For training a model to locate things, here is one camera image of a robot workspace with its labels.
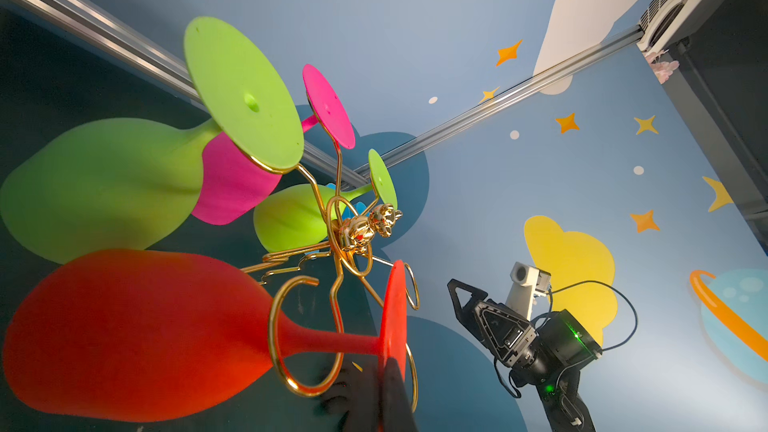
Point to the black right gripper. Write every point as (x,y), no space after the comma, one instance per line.
(504,332)

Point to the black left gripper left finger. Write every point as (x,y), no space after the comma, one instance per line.
(356,395)

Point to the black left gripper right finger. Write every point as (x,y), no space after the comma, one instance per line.
(395,409)

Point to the green wine glass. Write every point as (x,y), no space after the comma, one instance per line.
(291,218)
(62,225)

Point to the red wine glass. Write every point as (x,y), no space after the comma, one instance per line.
(147,336)

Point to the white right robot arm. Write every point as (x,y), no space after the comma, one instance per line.
(548,358)

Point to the pink wine glass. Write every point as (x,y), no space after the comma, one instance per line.
(233,184)

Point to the white ceiling air conditioner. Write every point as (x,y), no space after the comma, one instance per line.
(678,0)

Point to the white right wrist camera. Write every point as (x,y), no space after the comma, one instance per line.
(527,283)

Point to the aluminium right frame post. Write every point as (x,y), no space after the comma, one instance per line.
(514,95)

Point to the aluminium back frame rail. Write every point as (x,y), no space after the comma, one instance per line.
(120,48)

